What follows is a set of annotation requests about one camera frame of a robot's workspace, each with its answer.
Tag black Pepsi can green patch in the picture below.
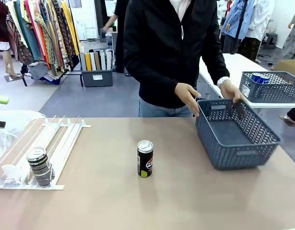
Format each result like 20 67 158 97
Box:
137 140 154 178

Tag white wire can dispenser rack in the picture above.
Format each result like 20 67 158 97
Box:
0 115 92 190

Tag brown material roll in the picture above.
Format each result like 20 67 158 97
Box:
94 51 102 71

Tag black clothes rack frame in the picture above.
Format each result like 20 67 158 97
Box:
22 68 84 87

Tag person's right hand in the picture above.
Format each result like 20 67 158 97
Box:
174 82 202 118

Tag yellow material roll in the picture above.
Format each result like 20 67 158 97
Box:
84 52 92 71

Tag mannequin in dark red coat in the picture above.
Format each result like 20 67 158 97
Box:
0 0 23 82

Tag fabric pile on floor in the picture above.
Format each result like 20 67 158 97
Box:
29 61 66 85

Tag grey plastic stool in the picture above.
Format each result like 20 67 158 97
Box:
261 32 278 50

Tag person's left forearm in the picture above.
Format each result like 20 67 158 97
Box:
201 47 231 83

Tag white background desk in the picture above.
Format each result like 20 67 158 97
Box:
105 30 118 58

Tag person's left hand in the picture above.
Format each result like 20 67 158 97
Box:
219 80 245 104

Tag white translucent plastic bag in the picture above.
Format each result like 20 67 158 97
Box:
0 109 46 161

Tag person's black zip jacket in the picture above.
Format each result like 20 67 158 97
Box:
123 0 231 109

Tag mannequin in white shirt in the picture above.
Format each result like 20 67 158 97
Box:
240 0 275 60

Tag grey plastic storage bin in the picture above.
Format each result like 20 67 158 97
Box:
80 69 114 88

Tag white air purifier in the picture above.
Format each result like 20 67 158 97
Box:
74 20 87 41

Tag brown cardboard box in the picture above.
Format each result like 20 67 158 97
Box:
273 59 295 78

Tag yellow hanging garment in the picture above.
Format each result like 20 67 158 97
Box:
61 0 80 56

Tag person's blue jeans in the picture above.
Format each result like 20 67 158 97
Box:
139 97 195 118

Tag background person in black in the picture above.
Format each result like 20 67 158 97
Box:
103 0 130 74

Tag person's right forearm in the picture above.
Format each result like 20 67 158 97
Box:
124 52 180 91

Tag person's pale inner shirt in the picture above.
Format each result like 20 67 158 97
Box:
170 0 192 21

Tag black upright panel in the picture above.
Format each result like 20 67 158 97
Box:
94 0 114 38

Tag white material roll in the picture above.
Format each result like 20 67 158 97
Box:
89 51 97 71
99 50 106 71
106 50 113 70

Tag grey material roll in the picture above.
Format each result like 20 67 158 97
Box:
79 52 87 71

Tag white wrist watch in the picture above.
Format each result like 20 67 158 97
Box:
217 76 231 88

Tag white side table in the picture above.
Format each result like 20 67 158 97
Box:
199 53 295 120

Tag black stand pole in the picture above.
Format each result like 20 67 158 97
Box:
233 0 249 55

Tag blue-grey plastic woven basket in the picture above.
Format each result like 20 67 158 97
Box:
195 98 282 171
239 71 295 104

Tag patterned hanging garments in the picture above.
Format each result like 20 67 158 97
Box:
33 0 75 74

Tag mannequin in blue shirt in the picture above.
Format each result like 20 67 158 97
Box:
220 0 255 55

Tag teal hanging garment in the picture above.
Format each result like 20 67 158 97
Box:
14 0 44 62

